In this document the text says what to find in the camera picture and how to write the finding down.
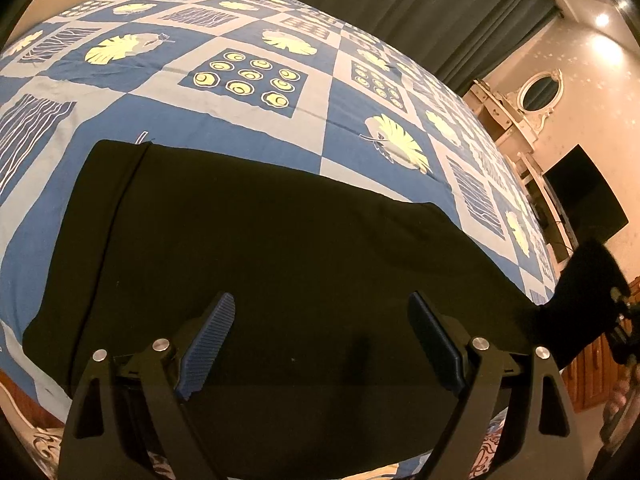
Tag dark green curtain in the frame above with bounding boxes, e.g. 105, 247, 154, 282
267, 0, 568, 92

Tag person's right hand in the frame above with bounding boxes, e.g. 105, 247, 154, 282
601, 377, 637, 443

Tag black television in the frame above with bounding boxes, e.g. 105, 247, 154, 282
542, 144, 629, 263

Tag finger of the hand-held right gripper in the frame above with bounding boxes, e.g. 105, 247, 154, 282
610, 285, 633, 312

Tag white television console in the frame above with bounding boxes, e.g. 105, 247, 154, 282
516, 152, 576, 263

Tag black pants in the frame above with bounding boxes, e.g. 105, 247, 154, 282
22, 139, 627, 477

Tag white vanity with oval mirror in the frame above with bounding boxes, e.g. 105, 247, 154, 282
467, 69, 566, 161

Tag blue patterned bed sheet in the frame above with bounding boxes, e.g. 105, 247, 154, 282
0, 0, 560, 480

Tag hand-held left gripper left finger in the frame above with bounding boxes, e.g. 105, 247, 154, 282
59, 291, 237, 480

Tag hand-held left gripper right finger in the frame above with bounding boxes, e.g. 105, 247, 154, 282
406, 291, 583, 480

